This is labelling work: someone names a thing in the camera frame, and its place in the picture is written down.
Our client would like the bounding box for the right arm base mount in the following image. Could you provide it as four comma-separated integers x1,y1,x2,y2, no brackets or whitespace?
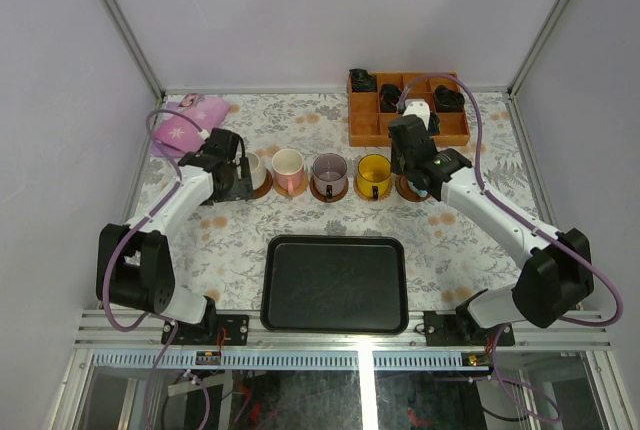
423,311,500,347

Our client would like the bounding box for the yellow mug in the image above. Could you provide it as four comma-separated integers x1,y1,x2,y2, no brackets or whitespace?
356,154,392,182

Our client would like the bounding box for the orange compartment organizer box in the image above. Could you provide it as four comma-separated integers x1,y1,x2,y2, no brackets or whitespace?
347,71,471,147

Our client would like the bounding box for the purple mug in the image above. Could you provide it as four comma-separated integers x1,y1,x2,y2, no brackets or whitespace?
311,153,348,200

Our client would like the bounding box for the cream white mug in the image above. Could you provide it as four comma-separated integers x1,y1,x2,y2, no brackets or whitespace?
246,152,266,190

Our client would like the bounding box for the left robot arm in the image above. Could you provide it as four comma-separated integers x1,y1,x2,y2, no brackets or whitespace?
96,129,253,345

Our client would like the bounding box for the black serving tray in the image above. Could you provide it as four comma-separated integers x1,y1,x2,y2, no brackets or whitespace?
260,235,409,335

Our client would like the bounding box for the pink mug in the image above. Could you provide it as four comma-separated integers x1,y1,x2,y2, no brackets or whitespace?
272,149,305,196

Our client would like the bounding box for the pink folded cloth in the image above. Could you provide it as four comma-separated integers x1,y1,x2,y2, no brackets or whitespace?
154,93,232,157

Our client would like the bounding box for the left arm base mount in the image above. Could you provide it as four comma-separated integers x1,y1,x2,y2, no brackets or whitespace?
171,314,250,348

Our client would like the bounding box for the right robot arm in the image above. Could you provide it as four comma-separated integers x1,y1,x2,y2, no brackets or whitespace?
388,115,594,345

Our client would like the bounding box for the rolled dark sock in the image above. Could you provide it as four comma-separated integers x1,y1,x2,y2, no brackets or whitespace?
427,113,441,135
433,85,465,113
349,68,378,93
379,83,404,114

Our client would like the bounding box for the woven rattan coaster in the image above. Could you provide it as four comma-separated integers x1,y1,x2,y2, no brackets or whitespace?
355,179,393,202
273,173,309,198

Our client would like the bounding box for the blue mug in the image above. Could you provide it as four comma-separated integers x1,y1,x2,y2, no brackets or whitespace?
408,181,429,198

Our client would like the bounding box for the dark brown wooden coaster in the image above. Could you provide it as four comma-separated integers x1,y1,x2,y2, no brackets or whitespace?
253,170,273,199
309,180,349,203
395,175,430,202

